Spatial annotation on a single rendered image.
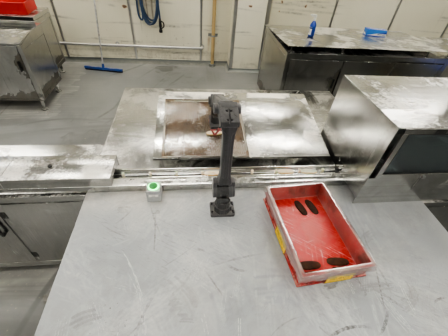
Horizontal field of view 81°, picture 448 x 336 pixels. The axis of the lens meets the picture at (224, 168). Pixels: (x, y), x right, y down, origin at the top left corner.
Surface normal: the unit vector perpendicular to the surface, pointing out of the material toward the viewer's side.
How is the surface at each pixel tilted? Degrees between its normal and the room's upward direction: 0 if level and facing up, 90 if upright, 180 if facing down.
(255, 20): 90
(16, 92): 90
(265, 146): 10
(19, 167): 0
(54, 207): 90
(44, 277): 0
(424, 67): 90
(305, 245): 0
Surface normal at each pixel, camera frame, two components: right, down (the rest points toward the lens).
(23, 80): 0.11, 0.68
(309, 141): 0.09, -0.60
